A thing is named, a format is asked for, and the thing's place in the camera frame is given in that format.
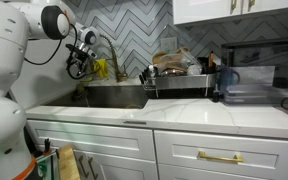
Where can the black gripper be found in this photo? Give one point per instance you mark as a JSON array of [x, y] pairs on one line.
[[79, 56]]

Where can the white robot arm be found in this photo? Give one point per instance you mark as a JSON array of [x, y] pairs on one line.
[[19, 23]]

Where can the yellow green sponge on tray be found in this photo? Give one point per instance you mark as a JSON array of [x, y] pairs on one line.
[[87, 79]]

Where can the stainless steel sink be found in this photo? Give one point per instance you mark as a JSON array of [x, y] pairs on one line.
[[123, 97]]

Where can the yellow glove on faucet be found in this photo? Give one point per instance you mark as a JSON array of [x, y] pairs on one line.
[[103, 69]]

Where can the gold spring kitchen faucet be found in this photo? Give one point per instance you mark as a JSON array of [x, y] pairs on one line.
[[119, 76]]

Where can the wooden cutting board in rack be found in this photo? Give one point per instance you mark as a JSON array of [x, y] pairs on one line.
[[160, 57]]

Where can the clear plastic bowl in rack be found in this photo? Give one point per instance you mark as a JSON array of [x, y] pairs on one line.
[[181, 61]]

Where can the white lower cabinet drawers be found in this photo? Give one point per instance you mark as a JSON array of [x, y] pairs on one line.
[[117, 153]]

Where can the wooden board lower left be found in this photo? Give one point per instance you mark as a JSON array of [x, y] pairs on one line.
[[68, 169]]

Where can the white upper cabinet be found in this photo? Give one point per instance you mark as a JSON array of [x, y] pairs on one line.
[[189, 11]]

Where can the black dish drying rack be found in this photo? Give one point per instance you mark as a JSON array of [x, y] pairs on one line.
[[176, 85]]

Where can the blue pitcher on counter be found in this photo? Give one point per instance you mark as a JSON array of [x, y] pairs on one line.
[[228, 76]]

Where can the clear storage container stack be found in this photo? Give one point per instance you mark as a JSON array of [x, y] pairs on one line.
[[255, 87]]

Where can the black appliance on counter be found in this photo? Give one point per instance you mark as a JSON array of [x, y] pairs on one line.
[[269, 52]]

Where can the white wall outlet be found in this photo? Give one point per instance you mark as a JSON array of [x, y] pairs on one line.
[[169, 44]]

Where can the gold drawer handle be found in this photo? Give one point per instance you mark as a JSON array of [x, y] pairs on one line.
[[235, 159]]

